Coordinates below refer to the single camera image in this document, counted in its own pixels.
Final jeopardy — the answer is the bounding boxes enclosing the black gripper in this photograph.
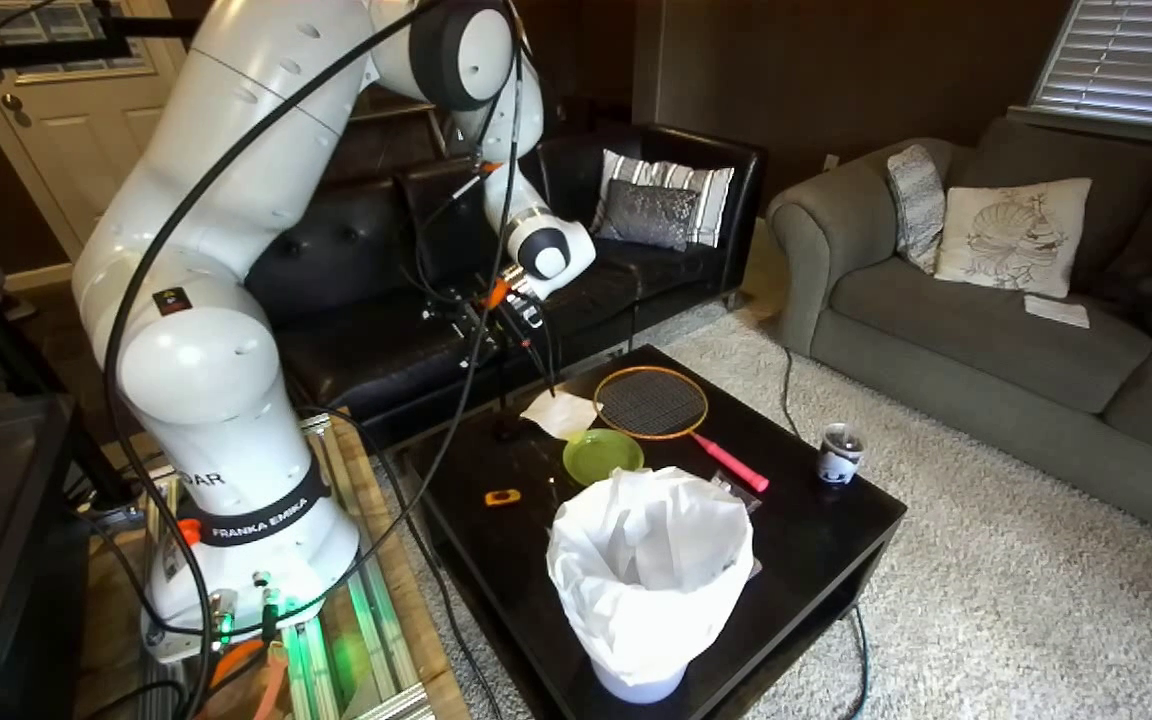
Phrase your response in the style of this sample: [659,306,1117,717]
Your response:
[451,279,551,352]

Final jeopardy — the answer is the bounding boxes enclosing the beige paper napkin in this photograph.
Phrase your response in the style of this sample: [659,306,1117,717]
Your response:
[515,385,610,443]

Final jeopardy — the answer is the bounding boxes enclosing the black leather couch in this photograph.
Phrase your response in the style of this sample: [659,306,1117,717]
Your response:
[245,119,768,432]

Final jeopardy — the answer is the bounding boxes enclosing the green plastic plate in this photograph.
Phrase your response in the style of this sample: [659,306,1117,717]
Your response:
[560,424,650,487]

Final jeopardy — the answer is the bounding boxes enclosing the dark grey couch pillow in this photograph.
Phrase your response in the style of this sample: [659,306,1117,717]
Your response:
[598,175,705,257]

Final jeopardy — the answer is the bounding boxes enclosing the white striped couch pillow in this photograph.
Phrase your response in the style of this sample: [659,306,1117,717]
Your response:
[588,145,741,250]

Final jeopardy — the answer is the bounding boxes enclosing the black coffee table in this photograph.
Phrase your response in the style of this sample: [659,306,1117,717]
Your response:
[381,339,912,720]

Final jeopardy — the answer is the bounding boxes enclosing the wooden robot platform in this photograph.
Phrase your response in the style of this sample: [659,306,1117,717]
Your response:
[67,411,473,720]

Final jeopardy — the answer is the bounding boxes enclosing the white bin with plastic bag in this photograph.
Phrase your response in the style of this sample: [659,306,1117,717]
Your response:
[543,461,765,708]

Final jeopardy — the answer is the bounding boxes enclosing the small drink can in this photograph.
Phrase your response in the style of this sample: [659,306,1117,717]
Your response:
[814,424,867,493]

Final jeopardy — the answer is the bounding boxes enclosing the grey fabric sofa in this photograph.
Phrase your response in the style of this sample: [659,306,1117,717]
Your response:
[765,117,1152,556]

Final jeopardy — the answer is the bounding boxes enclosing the white panel door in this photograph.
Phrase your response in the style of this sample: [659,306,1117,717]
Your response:
[0,0,193,264]

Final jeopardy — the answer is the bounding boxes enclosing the black tripod leg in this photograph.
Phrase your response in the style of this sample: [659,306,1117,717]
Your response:
[0,216,139,514]

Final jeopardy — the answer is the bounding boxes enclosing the white printed pillow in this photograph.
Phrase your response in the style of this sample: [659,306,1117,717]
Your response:
[933,171,1097,301]

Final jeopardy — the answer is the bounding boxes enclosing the white paper sheet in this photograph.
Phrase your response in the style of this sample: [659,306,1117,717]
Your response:
[1020,292,1097,331]

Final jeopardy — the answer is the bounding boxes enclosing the white window blinds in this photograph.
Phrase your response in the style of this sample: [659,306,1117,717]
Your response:
[1028,0,1152,137]

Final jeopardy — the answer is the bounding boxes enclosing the black floor cable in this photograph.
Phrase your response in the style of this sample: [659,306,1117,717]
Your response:
[771,335,810,443]
[831,596,878,720]

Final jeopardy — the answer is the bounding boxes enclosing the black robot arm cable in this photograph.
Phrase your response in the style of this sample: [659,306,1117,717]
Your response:
[94,0,569,720]

